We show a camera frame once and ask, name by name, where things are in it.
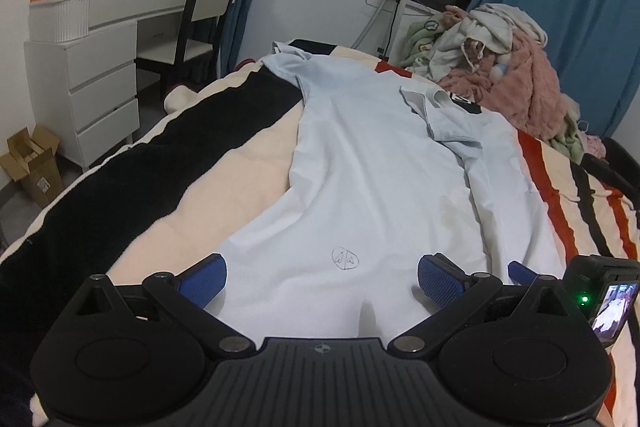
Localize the white grey garment on pile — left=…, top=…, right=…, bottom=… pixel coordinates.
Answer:
left=414, top=3, right=548, bottom=82

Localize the black and white chair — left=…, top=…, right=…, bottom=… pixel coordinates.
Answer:
left=136, top=0, right=232, bottom=86

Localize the light green garment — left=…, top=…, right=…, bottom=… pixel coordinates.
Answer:
left=396, top=13, right=447, bottom=69

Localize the cardboard box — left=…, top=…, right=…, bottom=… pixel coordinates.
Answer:
left=1, top=124, right=64, bottom=208

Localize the striped red black cream blanket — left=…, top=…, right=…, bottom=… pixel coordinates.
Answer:
left=1, top=62, right=639, bottom=426

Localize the small pink garment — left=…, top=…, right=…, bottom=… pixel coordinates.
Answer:
left=579, top=132, right=606, bottom=159

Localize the white dressing table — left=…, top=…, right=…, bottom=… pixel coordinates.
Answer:
left=24, top=0, right=186, bottom=169

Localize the pink fluffy blanket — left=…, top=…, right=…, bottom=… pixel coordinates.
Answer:
left=438, top=6, right=567, bottom=141

